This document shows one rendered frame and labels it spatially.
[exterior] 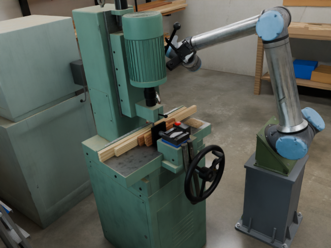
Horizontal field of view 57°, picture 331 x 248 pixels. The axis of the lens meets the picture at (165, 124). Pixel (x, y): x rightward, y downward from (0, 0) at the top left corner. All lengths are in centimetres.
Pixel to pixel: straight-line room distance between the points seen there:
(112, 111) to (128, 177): 43
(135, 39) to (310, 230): 176
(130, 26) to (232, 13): 361
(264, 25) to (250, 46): 336
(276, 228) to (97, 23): 163
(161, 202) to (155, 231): 17
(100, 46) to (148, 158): 57
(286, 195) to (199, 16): 368
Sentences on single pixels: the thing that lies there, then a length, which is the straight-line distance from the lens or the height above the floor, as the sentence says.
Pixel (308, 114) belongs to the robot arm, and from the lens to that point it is 176.
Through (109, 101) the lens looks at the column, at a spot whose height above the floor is 108.
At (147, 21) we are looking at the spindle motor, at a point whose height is 149.
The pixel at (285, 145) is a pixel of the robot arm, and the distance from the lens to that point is 163.
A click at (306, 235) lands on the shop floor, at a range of 237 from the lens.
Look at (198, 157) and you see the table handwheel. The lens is 133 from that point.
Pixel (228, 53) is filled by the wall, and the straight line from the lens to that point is 499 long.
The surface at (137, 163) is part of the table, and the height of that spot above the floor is 90.
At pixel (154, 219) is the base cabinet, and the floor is 55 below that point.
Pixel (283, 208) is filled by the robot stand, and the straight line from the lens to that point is 205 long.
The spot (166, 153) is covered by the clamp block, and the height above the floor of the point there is 91.
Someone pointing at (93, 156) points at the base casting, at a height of 75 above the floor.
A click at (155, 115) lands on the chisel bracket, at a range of 148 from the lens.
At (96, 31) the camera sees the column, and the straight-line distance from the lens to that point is 150.
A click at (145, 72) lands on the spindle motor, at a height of 127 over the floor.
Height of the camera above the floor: 171
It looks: 29 degrees down
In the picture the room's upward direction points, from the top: 5 degrees counter-clockwise
